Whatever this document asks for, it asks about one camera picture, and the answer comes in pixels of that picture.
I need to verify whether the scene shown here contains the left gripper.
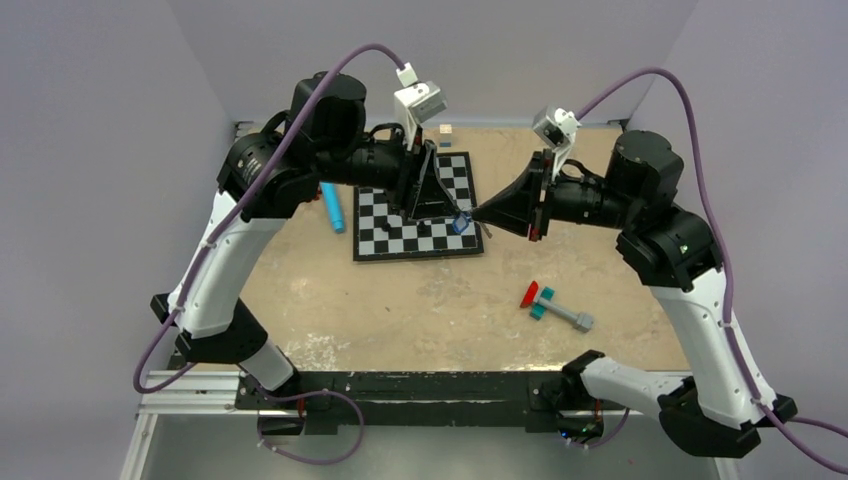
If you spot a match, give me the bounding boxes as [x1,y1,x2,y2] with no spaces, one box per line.
[314,119,461,220]

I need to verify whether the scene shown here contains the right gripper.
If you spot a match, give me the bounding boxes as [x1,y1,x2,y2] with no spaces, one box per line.
[474,146,639,240]

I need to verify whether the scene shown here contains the blue key tag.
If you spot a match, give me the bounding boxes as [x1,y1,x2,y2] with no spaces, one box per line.
[451,212,472,235]

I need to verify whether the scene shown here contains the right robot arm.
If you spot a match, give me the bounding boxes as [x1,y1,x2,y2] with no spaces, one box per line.
[472,130,797,459]

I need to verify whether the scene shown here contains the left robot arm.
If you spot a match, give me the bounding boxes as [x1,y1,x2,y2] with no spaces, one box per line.
[151,71,458,409]

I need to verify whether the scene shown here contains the black white chessboard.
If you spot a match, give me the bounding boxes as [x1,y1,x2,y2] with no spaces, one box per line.
[352,151,485,263]

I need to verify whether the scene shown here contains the small wooden cube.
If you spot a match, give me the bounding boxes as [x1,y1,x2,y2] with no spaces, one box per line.
[439,124,453,142]

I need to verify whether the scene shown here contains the red teal toy hammer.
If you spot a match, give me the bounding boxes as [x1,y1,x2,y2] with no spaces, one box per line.
[519,281,594,333]

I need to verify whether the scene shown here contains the blue toy microphone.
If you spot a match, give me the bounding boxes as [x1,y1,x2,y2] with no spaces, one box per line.
[320,182,346,234]

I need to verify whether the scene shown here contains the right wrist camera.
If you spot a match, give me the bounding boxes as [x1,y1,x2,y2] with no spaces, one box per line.
[532,106,581,180]

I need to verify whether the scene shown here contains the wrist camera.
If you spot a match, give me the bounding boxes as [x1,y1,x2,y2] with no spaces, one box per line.
[393,62,447,151]
[532,106,581,180]

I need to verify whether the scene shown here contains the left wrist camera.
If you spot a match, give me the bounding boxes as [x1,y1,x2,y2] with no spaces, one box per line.
[393,62,447,151]

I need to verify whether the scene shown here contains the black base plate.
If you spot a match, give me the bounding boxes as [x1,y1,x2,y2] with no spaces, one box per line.
[235,370,622,435]

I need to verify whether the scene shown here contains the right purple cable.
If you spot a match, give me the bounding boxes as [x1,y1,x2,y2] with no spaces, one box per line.
[563,67,848,476]

